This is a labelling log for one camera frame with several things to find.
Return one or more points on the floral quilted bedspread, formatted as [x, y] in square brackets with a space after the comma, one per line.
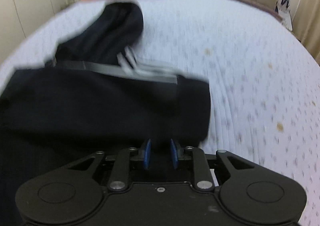
[225, 65]

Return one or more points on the dark navy garment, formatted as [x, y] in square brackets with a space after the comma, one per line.
[100, 106]

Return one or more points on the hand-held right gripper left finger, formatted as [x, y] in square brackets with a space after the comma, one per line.
[147, 154]

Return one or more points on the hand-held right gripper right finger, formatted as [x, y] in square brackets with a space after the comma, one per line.
[174, 154]

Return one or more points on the beige curtain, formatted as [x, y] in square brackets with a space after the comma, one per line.
[308, 3]

